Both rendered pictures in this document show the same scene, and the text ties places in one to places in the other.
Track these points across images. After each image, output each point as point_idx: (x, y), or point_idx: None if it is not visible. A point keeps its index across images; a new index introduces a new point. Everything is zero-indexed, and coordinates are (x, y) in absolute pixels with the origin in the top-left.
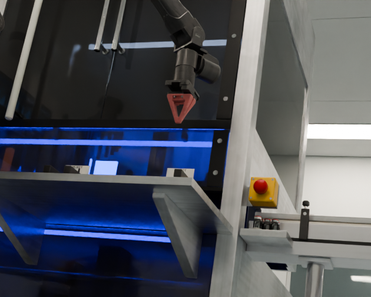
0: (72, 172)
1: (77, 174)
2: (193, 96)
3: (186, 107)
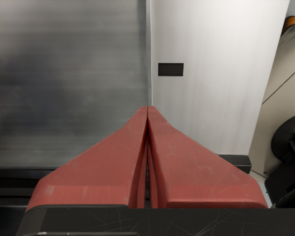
0: (239, 158)
1: (251, 143)
2: (167, 209)
3: (180, 134)
